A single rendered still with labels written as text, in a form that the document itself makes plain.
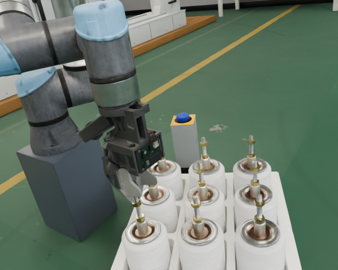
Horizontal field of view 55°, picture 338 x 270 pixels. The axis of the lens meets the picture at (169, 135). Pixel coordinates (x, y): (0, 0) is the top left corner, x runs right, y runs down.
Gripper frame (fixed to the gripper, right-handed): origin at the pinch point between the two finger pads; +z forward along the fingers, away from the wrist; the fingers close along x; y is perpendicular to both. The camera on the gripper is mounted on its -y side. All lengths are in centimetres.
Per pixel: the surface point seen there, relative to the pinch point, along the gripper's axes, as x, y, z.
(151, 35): 230, -208, 22
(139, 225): -1.0, 1.0, 7.0
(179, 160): 33.3, -16.4, 15.8
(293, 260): 15.0, 26.6, 16.7
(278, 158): 75, -2, 35
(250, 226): 12.3, 19.0, 9.4
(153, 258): -2.3, 4.7, 13.1
